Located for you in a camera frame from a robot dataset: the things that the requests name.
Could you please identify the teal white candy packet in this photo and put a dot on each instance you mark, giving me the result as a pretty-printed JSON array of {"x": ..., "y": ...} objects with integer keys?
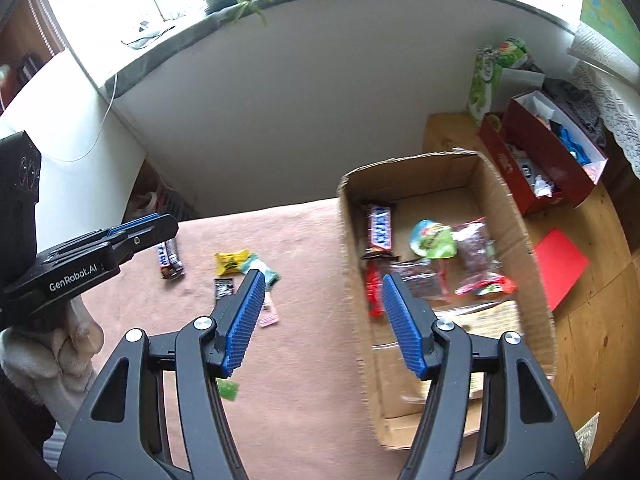
[{"x": 267, "y": 272}]

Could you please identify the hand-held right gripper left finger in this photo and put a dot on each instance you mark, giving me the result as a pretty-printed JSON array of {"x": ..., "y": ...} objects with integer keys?
[{"x": 245, "y": 320}]

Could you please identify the person's left forearm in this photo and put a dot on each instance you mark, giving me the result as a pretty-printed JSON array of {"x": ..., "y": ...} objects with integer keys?
[{"x": 45, "y": 365}]

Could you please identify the wall map poster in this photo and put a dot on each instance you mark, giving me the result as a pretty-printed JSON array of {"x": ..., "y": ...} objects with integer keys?
[{"x": 607, "y": 10}]

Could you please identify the white lace cloth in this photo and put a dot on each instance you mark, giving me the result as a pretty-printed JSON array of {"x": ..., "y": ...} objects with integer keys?
[{"x": 617, "y": 115}]

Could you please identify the green jelly cup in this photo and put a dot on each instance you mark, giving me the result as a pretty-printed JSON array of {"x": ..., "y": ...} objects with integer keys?
[{"x": 432, "y": 240}]

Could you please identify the pink candy packet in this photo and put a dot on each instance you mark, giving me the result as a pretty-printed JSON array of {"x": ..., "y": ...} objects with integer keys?
[{"x": 269, "y": 315}]

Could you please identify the pale printed packet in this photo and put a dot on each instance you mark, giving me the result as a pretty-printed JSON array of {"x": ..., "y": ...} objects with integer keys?
[{"x": 587, "y": 435}]

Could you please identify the clear cracker packet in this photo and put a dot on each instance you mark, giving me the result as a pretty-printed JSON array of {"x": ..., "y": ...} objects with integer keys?
[{"x": 492, "y": 316}]

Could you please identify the small dark candy packet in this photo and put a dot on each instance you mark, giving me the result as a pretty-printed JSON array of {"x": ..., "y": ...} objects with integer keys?
[{"x": 224, "y": 288}]

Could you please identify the brown chocolate bar blue print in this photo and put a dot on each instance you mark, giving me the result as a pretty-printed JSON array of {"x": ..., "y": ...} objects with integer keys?
[{"x": 379, "y": 232}]

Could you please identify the green printed packet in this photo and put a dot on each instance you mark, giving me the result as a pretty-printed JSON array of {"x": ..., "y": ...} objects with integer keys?
[{"x": 512, "y": 52}]

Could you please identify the small green candy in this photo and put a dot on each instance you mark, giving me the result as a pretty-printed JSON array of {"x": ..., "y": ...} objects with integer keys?
[{"x": 228, "y": 391}]

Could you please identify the wooden side table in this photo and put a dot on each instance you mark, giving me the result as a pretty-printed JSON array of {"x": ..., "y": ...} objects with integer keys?
[{"x": 590, "y": 320}]

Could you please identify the yellow candy packet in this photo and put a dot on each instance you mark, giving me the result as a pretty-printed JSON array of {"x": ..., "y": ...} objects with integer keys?
[{"x": 231, "y": 261}]

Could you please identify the dark chocolate bar white print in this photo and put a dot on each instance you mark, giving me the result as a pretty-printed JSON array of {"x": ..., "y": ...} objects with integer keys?
[{"x": 172, "y": 262}]

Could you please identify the pink table cloth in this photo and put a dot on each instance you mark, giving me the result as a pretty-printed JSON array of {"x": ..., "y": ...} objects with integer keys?
[{"x": 300, "y": 260}]

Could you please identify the red box white inside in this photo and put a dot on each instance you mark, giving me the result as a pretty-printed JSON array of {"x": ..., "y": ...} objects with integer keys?
[{"x": 555, "y": 180}]

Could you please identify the cardboard box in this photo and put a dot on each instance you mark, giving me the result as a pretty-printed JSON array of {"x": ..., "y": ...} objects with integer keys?
[{"x": 352, "y": 270}]

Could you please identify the green printed bag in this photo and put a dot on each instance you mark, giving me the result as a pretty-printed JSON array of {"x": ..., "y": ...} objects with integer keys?
[{"x": 482, "y": 90}]

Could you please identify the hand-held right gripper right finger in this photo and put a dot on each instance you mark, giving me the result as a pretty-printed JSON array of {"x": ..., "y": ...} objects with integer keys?
[{"x": 405, "y": 325}]

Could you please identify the red card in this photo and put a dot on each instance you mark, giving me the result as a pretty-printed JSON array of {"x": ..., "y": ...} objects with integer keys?
[{"x": 560, "y": 267}]

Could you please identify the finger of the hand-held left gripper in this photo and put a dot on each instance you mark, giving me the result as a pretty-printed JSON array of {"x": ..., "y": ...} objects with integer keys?
[
  {"x": 150, "y": 237},
  {"x": 135, "y": 224}
]

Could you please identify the clear red plum packet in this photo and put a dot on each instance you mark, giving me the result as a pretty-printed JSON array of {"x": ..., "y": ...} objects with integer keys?
[
  {"x": 420, "y": 282},
  {"x": 474, "y": 250}
]

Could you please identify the blue plastic item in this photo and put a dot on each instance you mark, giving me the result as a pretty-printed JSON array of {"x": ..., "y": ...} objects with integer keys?
[{"x": 570, "y": 141}]

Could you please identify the dark cloth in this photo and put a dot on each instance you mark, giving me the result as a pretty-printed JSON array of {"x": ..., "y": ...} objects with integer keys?
[{"x": 575, "y": 102}]

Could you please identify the dark red box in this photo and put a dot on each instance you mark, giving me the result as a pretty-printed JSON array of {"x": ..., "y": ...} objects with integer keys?
[{"x": 495, "y": 147}]

